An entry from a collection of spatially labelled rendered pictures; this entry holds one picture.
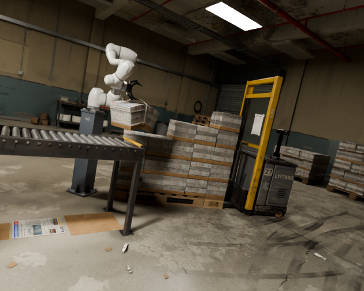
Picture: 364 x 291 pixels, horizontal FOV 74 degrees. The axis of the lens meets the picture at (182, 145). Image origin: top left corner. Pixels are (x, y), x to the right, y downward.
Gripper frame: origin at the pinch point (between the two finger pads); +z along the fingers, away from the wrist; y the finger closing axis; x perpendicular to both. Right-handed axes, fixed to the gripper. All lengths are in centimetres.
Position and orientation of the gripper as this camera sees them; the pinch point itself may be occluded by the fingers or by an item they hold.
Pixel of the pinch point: (138, 92)
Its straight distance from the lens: 250.3
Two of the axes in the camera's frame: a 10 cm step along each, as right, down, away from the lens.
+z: 5.3, 0.8, 8.4
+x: 8.1, 2.5, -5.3
